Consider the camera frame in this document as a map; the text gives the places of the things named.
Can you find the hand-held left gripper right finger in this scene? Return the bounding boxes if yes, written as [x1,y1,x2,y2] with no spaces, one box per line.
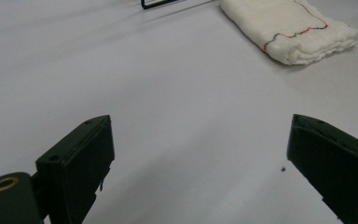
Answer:
[286,113,358,224]

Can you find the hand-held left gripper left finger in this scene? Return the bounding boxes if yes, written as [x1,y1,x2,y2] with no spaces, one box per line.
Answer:
[35,115,116,224]

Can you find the white towel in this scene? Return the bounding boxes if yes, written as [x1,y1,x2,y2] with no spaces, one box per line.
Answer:
[219,0,358,66]

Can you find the black wire rack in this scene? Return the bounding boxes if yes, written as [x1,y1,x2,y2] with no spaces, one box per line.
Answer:
[140,0,186,10]

